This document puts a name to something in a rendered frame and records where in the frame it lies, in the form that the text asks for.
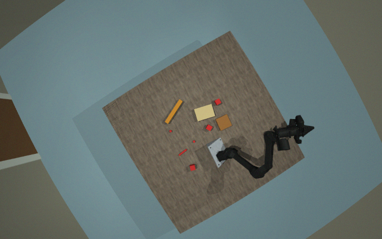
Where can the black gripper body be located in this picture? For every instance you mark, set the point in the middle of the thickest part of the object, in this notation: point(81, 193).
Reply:
point(296, 129)

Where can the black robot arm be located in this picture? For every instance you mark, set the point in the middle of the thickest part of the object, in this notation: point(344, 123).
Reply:
point(270, 139)

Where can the orange flat bar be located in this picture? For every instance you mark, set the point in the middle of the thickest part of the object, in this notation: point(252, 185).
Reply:
point(173, 111)

